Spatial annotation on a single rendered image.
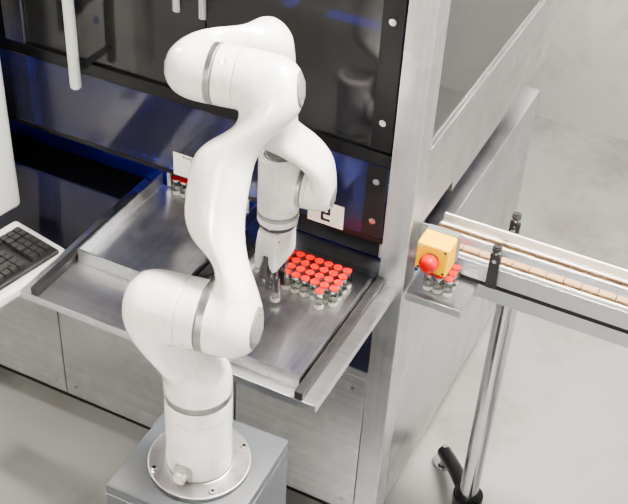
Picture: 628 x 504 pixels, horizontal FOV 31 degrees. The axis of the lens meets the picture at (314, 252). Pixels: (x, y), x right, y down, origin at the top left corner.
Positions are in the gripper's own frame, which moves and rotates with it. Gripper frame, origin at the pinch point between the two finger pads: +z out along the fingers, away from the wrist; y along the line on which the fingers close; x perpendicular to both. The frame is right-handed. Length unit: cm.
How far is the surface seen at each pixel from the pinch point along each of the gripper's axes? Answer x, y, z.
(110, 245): -41.0, 1.1, 6.3
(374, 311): 19.7, -8.1, 6.6
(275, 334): 4.9, 8.8, 6.3
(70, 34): -55, -10, -37
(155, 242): -32.9, -4.8, 6.3
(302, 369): 15.8, 18.3, 3.1
